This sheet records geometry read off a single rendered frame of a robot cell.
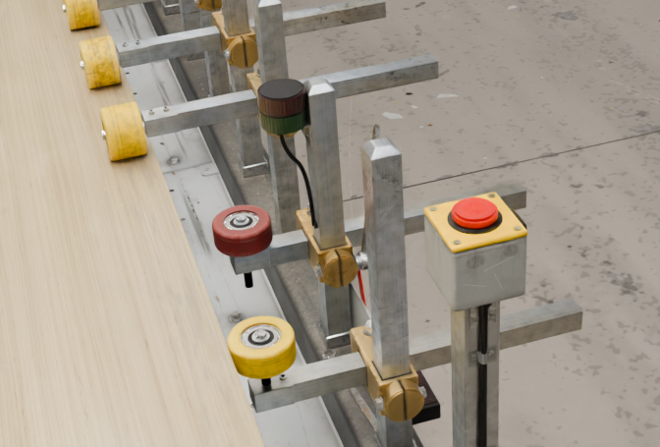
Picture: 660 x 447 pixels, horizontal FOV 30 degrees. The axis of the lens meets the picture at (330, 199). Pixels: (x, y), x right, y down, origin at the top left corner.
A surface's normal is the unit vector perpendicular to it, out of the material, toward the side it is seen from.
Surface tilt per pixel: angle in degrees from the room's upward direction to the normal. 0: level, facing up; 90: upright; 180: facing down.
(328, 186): 90
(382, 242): 90
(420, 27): 0
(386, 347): 90
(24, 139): 0
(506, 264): 90
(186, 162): 0
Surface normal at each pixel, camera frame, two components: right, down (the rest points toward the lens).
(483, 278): 0.30, 0.50
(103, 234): -0.07, -0.84
